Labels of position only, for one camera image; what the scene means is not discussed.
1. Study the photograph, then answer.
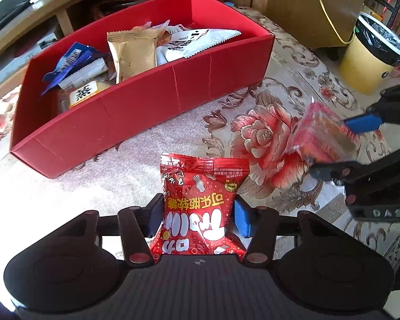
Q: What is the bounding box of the red candy packet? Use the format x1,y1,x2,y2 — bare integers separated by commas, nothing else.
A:
149,153,250,255

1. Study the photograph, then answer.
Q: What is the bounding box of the wooden television stand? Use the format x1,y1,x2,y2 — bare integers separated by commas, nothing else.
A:
0,0,254,84

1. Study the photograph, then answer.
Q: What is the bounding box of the yellow cable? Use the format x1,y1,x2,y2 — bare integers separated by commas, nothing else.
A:
293,0,355,45

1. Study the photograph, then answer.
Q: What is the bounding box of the silver media player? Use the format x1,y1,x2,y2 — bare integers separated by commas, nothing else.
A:
0,30,59,90

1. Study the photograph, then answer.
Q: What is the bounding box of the steamed cake clear packet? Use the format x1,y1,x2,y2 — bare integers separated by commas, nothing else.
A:
57,79,113,115

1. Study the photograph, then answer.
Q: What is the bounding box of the white packet black print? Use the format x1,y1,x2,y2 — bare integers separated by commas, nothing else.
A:
155,28,242,63

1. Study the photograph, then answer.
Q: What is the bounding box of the gold snack packet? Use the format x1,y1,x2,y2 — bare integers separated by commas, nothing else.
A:
107,27,167,84

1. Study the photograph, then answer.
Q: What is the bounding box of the pink clear snack packet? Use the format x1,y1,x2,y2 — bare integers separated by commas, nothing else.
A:
288,102,359,165

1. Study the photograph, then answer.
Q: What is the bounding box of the yellow trash bin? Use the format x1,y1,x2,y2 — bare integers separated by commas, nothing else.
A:
339,11,400,94

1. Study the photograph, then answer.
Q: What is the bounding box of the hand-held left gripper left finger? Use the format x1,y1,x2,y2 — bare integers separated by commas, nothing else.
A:
50,193,164,268

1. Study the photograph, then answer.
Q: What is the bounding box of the brown cardboard box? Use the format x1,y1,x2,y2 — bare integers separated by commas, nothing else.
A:
251,0,365,50

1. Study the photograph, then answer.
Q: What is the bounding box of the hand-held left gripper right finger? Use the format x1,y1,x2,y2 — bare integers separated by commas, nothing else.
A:
234,196,354,265

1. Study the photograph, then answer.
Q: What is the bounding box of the blue foil packet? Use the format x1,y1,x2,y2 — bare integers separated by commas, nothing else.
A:
42,42,102,95

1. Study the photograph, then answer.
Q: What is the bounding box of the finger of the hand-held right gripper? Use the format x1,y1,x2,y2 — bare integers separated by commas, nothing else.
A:
343,82,400,137
309,158,387,185

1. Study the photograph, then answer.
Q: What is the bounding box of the red cardboard box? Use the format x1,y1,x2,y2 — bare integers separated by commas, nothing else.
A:
9,0,275,179

